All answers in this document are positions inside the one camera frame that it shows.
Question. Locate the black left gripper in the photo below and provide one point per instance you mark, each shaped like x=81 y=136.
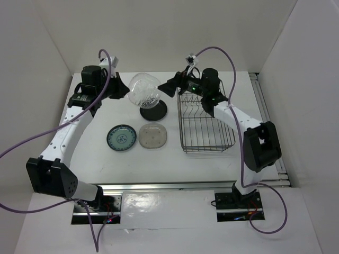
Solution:
x=121 y=89

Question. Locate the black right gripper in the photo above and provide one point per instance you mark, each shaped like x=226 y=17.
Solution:
x=179 y=81

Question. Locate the clear textured glass plate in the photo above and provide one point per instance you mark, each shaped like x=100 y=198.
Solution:
x=144 y=91

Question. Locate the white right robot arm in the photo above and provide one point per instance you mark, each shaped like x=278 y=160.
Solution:
x=258 y=141

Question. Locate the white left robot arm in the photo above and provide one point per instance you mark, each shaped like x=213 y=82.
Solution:
x=50 y=173

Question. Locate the black glossy round plate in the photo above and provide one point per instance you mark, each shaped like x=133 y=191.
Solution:
x=156 y=113

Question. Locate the blue floral ceramic plate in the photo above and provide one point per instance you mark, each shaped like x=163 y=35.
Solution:
x=121 y=138

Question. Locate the smoky grey glass plate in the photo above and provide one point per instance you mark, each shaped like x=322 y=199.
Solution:
x=152 y=136

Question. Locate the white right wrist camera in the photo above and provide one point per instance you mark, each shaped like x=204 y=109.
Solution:
x=192 y=61

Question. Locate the grey wire dish rack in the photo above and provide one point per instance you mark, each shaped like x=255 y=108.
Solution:
x=199 y=131

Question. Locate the aluminium right side rail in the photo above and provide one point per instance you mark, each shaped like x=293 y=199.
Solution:
x=283 y=177

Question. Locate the aluminium rail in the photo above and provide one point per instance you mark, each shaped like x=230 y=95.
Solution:
x=165 y=186
x=283 y=177

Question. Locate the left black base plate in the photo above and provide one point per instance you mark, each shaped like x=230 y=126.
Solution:
x=110 y=211

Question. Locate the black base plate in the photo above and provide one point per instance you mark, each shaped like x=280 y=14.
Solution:
x=110 y=211
x=230 y=210

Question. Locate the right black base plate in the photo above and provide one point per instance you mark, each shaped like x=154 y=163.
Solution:
x=230 y=210

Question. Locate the aluminium front rail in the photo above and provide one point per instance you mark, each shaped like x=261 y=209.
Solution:
x=165 y=186

